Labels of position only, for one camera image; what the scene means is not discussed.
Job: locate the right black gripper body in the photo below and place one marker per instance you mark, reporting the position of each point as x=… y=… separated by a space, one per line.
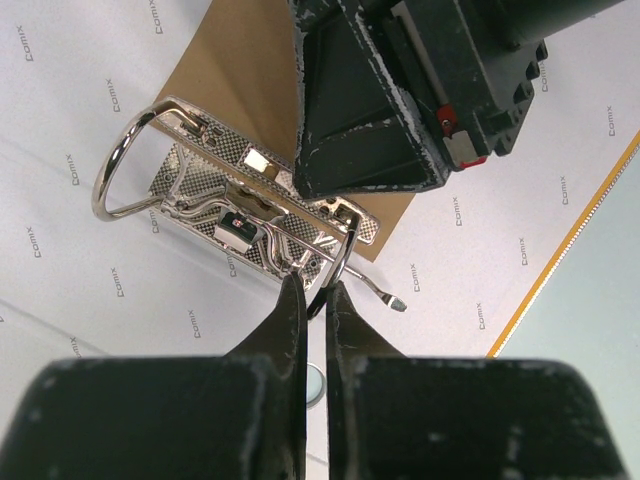
x=460 y=73

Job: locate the metal lever arch mechanism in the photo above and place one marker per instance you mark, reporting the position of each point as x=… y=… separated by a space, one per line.
x=239 y=196

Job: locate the yellow lever arch folder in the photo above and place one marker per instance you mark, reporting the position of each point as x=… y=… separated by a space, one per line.
x=535 y=253

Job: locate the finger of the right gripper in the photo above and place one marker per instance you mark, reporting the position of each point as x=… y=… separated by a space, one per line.
x=366 y=113

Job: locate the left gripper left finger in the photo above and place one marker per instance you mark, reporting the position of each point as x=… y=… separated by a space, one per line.
x=240 y=415

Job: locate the brown cardboard sheet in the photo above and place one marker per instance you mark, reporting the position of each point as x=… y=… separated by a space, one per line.
x=240 y=68

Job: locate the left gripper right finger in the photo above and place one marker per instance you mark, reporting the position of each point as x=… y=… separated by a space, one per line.
x=392 y=416

